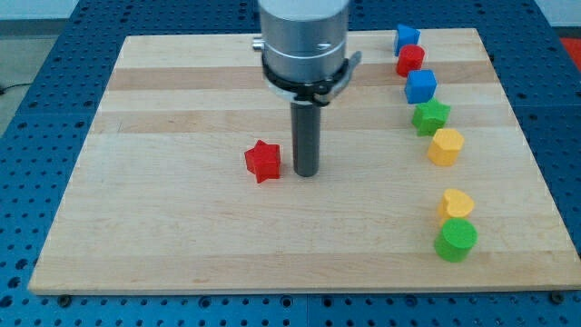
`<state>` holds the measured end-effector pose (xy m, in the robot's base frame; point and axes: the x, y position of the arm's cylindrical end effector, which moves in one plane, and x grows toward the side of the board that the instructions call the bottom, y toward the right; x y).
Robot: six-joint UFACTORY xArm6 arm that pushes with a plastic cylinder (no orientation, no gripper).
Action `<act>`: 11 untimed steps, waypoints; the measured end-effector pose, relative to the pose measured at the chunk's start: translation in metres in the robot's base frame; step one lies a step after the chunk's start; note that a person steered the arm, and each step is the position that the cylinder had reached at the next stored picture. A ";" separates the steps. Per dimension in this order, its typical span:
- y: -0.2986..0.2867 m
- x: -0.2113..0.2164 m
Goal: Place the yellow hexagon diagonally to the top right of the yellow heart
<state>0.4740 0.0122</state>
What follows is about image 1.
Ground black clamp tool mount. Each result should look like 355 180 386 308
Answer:
261 51 362 107

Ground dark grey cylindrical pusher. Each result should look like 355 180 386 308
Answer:
290 103 321 177

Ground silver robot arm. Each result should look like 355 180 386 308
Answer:
252 0 361 177

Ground yellow hexagon block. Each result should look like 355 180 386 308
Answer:
427 128 465 166

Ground yellow heart block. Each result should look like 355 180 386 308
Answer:
437 188 475 224

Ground red star block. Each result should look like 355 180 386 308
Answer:
244 140 281 183

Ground red cylinder block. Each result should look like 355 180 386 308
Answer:
396 45 425 77

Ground blue cube block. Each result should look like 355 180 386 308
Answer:
404 70 438 104

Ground blue triangle block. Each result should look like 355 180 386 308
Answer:
394 24 421 57

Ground green star block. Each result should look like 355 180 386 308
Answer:
411 97 451 136

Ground wooden board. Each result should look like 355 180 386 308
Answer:
28 28 580 295

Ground green cylinder block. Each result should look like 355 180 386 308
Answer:
434 218 478 263

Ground black cable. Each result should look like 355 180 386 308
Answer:
0 82 32 96

